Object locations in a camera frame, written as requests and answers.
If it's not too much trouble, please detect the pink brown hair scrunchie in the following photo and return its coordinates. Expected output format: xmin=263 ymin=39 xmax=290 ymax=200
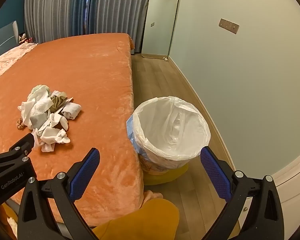
xmin=16 ymin=118 xmax=26 ymax=130

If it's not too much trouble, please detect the white tissue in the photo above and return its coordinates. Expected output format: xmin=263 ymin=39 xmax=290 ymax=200
xmin=32 ymin=113 xmax=71 ymax=152

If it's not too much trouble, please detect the tan sock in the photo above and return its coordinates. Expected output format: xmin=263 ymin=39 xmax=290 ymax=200
xmin=50 ymin=96 xmax=68 ymax=113

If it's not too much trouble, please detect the mint green fluffy towel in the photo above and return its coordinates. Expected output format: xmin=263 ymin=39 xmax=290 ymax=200
xmin=30 ymin=85 xmax=51 ymax=95

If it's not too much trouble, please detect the grey white sock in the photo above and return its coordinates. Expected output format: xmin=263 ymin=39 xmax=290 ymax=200
xmin=51 ymin=90 xmax=67 ymax=97

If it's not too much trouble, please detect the white paper towel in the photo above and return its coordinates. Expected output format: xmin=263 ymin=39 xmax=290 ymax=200
xmin=18 ymin=89 xmax=53 ymax=129

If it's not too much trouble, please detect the trash bin with white liner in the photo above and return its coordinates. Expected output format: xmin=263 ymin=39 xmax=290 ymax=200
xmin=126 ymin=96 xmax=211 ymax=176

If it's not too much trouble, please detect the pink floral blanket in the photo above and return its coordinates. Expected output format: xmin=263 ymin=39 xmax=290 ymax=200
xmin=0 ymin=43 xmax=38 ymax=77

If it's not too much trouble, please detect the teal pillow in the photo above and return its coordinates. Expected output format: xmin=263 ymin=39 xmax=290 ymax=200
xmin=0 ymin=21 xmax=19 ymax=55

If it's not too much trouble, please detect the orange velvet bed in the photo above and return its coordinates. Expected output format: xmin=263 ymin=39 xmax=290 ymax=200
xmin=0 ymin=34 xmax=143 ymax=226

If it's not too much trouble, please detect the yellow trousers leg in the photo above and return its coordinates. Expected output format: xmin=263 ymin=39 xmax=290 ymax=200
xmin=93 ymin=198 xmax=179 ymax=240

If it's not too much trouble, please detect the grey pleated curtain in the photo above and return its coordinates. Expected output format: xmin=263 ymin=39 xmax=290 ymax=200
xmin=24 ymin=0 xmax=148 ymax=53

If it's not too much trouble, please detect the gold framed standing mirror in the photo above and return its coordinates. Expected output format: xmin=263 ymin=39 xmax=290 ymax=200
xmin=141 ymin=0 xmax=179 ymax=60

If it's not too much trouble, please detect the brown wall switch panel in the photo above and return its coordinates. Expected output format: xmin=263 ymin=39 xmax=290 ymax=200
xmin=219 ymin=18 xmax=239 ymax=34

